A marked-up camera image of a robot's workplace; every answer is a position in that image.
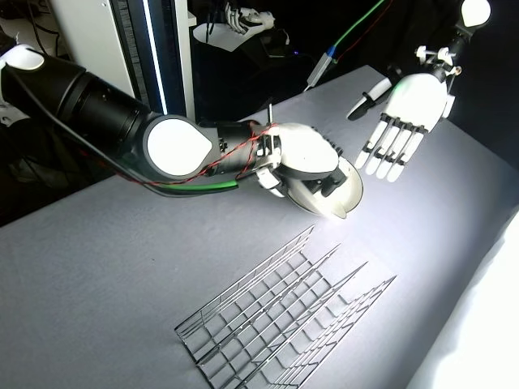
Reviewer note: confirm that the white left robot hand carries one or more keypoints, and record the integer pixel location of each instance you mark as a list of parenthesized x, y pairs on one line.
[(417, 101)]

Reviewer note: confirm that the spare white robot hand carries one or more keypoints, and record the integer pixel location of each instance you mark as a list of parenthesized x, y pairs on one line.
[(253, 18)]

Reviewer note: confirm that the white round plate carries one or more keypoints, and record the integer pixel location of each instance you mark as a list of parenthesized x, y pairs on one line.
[(302, 202), (353, 188)]

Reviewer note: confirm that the white robot lift column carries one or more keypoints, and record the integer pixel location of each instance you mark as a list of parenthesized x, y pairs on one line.
[(89, 32)]

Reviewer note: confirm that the dark phone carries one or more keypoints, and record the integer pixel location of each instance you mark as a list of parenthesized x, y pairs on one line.
[(275, 44)]

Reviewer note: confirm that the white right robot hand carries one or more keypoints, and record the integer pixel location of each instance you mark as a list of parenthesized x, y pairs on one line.
[(308, 150)]

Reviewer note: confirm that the white paper sheet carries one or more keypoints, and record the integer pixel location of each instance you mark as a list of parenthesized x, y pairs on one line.
[(219, 36)]

